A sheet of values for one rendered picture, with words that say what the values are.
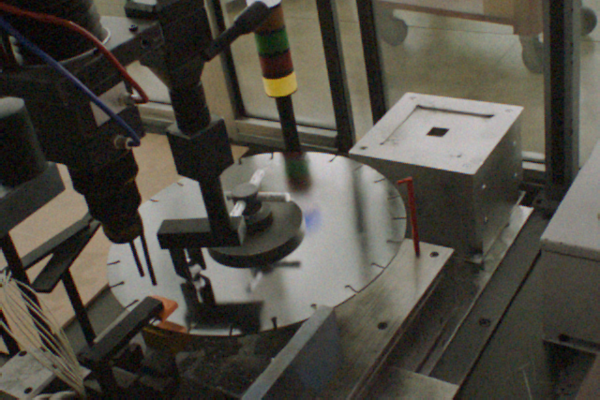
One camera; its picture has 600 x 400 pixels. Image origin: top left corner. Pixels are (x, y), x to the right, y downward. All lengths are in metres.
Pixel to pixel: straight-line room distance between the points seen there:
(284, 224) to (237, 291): 0.10
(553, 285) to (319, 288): 0.29
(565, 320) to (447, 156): 0.25
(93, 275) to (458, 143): 0.57
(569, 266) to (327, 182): 0.29
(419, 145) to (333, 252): 0.31
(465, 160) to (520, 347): 0.24
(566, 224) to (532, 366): 0.17
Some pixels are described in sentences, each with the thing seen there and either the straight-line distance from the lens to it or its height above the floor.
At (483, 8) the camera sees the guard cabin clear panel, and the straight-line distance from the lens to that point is 1.19.
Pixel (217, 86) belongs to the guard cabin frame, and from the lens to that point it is 1.49.
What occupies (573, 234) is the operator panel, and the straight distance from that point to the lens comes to 0.94.
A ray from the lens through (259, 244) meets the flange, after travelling 0.87.
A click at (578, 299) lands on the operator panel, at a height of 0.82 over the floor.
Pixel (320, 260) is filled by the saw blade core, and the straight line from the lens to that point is 0.85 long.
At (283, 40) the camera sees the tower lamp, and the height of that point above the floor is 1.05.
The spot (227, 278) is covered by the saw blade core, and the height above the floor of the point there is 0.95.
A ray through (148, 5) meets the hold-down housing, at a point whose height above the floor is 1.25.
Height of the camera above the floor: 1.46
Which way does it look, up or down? 31 degrees down
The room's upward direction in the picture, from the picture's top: 11 degrees counter-clockwise
